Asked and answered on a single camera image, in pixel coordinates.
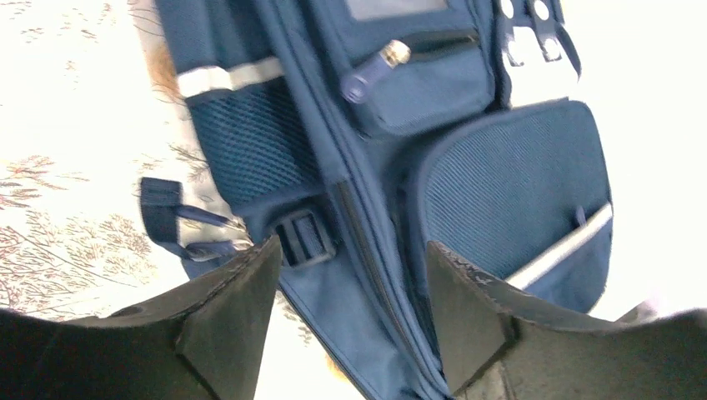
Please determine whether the navy blue backpack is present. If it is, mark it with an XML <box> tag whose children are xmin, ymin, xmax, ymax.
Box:
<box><xmin>155</xmin><ymin>1</ymin><xmax>613</xmax><ymax>399</ymax></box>

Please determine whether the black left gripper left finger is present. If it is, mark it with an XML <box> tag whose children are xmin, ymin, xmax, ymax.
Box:
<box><xmin>1</xmin><ymin>237</ymin><xmax>282</xmax><ymax>399</ymax></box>

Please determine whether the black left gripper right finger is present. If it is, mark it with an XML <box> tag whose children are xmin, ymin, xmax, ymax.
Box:
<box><xmin>426</xmin><ymin>241</ymin><xmax>706</xmax><ymax>399</ymax></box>

